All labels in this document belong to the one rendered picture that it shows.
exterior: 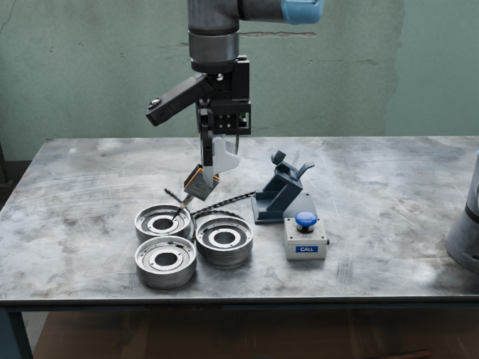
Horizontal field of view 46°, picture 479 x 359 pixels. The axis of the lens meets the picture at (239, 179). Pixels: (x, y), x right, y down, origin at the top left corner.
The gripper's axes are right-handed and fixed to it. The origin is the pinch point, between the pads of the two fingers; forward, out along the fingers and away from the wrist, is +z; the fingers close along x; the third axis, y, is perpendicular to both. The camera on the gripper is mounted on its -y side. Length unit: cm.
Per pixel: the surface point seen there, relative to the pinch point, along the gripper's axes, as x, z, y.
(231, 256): -3.5, 14.7, 3.7
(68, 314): 16, 42, -31
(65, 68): 171, 34, -51
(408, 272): -8.7, 17.5, 34.5
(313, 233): -1.4, 12.7, 18.8
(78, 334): 10, 42, -28
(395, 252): -3.0, 17.3, 34.2
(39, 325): 73, 95, -56
